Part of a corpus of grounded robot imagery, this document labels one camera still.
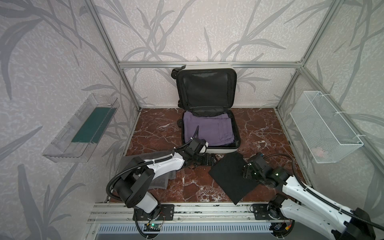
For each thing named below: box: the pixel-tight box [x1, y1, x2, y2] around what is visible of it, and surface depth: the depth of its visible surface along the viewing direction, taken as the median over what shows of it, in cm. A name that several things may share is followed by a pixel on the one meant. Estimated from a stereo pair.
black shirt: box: [208, 151, 259, 205], surface depth 87 cm
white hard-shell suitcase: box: [171, 64, 242, 154], surface depth 96 cm
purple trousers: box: [183, 111, 235, 146], surface depth 101 cm
